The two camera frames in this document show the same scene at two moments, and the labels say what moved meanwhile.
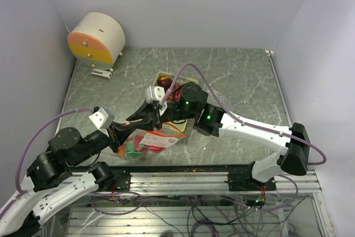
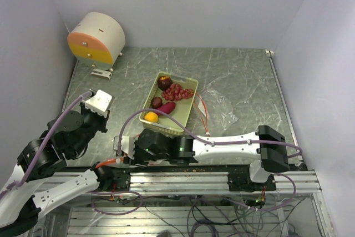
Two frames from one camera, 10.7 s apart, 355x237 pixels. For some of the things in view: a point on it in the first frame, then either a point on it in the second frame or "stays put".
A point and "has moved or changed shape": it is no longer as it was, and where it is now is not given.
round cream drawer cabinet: (97, 39) stays put
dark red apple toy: (164, 81) stays put
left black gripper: (118, 132) -> (104, 120)
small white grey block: (101, 73) stays put
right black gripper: (147, 111) -> (136, 161)
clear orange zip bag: (138, 145) has moved or changed shape
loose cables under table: (269, 214) stays put
